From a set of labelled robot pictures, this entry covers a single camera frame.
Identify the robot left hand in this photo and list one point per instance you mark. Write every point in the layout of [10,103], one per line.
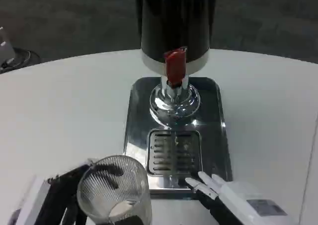
[62,195]

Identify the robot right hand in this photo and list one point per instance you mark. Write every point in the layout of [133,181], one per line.
[236,200]

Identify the clear ribbed glass cup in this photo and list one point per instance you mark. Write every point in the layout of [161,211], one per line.
[113,192]

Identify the steel drip tray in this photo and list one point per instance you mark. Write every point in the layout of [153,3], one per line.
[218,135]

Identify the slotted steel drain grid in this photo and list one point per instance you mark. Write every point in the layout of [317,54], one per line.
[174,153]

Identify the black round background base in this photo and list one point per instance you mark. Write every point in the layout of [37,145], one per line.
[26,58]

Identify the red tap lever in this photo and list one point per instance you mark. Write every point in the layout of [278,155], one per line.
[175,66]

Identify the black cylindrical drink dispenser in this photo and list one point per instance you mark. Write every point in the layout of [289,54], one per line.
[174,19]

